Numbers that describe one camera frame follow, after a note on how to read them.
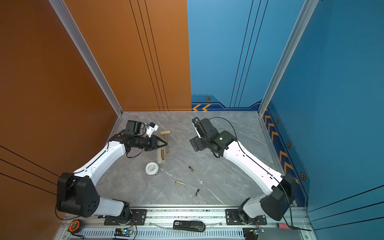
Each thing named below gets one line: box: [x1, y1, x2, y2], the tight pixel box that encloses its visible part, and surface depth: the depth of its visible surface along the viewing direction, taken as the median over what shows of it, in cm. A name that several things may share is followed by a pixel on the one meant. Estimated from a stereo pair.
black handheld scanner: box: [173, 220, 206, 233], surface depth 70 cm
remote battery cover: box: [175, 180, 186, 187], surface depth 86 cm
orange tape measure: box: [68, 219, 85, 234], surface depth 71 cm
